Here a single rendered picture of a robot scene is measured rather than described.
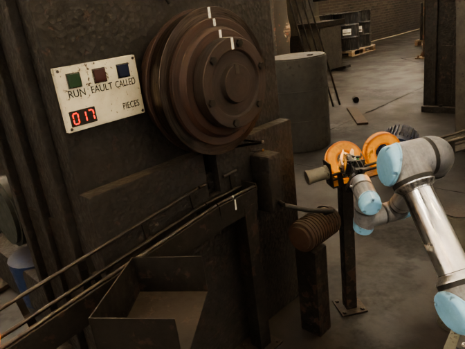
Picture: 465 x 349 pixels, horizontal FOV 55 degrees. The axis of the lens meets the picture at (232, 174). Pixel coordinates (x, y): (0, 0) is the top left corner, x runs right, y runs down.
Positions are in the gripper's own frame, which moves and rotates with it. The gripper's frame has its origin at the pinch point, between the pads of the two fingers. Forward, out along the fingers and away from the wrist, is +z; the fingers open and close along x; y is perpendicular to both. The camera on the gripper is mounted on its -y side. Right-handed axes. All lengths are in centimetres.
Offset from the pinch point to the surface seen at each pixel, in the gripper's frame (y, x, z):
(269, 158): 8.5, 32.2, -10.3
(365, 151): 2.9, -7.9, -1.9
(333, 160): -0.4, 5.2, -2.5
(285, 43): -95, -41, 390
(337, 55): -246, -203, 713
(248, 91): 41, 41, -19
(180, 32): 60, 60, -18
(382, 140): 6.3, -14.7, -0.3
